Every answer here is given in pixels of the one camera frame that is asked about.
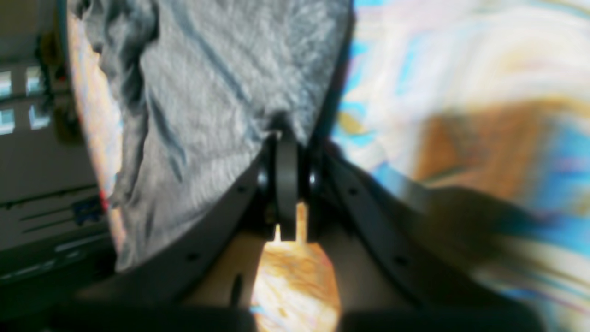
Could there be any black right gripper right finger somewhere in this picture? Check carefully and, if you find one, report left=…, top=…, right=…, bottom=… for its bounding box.
left=297, top=145, right=544, bottom=332

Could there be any patterned colourful tablecloth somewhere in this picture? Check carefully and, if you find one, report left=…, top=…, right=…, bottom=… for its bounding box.
left=60, top=0, right=590, bottom=332

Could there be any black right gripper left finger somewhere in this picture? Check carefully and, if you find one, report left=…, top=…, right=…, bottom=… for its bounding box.
left=50, top=134, right=297, bottom=332

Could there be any grey t-shirt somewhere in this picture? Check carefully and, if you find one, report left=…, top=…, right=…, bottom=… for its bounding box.
left=69, top=0, right=352, bottom=271

